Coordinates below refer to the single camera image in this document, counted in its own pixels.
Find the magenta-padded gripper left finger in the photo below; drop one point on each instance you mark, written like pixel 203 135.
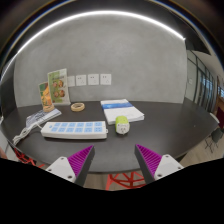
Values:
pixel 62 168

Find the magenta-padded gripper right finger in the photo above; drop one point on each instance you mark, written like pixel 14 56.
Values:
pixel 167 165

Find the green and white charger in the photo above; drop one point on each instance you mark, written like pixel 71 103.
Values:
pixel 122 125

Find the white power strip blue sockets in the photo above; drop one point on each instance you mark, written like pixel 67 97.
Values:
pixel 75 130

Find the grey printed brochure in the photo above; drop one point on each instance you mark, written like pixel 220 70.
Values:
pixel 41 116

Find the dark chair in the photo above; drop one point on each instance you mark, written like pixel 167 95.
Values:
pixel 216 135

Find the white and blue book stack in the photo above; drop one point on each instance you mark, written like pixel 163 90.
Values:
pixel 133 115

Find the beige tape roll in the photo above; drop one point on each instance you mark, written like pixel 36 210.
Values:
pixel 73 108

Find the round white table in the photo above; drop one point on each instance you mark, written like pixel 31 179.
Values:
pixel 216 118

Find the small orange menu sign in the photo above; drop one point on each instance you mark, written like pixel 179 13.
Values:
pixel 45 95

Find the large green menu sign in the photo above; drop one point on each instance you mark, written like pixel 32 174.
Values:
pixel 59 86

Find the black-framed glass partition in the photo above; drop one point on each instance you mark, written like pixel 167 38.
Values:
pixel 200 86

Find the curved ceiling light strip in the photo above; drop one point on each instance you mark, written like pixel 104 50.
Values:
pixel 100 12

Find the white wall socket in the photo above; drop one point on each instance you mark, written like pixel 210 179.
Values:
pixel 93 79
pixel 105 79
pixel 81 80
pixel 71 81

